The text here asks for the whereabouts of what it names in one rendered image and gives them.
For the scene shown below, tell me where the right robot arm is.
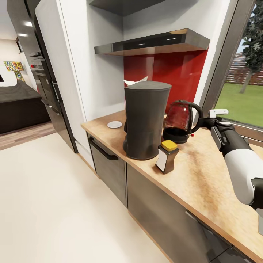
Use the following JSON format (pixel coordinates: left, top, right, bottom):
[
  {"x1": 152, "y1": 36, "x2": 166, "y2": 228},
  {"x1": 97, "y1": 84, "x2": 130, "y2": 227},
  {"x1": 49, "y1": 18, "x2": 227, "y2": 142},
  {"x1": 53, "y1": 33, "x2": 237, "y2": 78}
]
[{"x1": 198, "y1": 109, "x2": 263, "y2": 218}]

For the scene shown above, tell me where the electric kettle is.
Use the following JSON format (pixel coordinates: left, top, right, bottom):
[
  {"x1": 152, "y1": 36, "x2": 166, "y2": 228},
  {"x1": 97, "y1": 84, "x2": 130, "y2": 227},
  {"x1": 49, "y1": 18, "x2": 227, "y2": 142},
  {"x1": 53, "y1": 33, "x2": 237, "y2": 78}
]
[{"x1": 163, "y1": 100, "x2": 203, "y2": 144}]

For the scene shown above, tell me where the paper coffee filter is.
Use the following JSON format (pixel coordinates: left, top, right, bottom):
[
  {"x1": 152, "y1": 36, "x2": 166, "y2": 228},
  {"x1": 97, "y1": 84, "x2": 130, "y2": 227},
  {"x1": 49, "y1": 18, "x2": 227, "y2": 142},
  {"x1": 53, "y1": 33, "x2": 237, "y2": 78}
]
[{"x1": 124, "y1": 76, "x2": 148, "y2": 86}]

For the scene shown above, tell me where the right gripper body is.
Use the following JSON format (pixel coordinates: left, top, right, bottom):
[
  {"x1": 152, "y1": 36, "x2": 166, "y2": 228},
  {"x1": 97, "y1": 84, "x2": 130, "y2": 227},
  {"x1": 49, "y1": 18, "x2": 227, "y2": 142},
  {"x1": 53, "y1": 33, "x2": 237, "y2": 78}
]
[{"x1": 198, "y1": 117, "x2": 222, "y2": 129}]

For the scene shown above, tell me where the saucer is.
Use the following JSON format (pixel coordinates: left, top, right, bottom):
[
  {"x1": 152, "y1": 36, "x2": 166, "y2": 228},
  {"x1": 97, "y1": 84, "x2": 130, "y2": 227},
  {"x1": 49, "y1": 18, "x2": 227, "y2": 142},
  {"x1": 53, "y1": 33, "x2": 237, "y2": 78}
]
[{"x1": 107, "y1": 121, "x2": 122, "y2": 128}]

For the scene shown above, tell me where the bottle of coffee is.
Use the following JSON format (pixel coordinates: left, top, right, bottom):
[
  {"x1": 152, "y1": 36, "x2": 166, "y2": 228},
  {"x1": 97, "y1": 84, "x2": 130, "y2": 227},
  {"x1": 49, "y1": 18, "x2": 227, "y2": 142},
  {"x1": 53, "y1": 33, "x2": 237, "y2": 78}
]
[{"x1": 155, "y1": 140, "x2": 179, "y2": 174}]

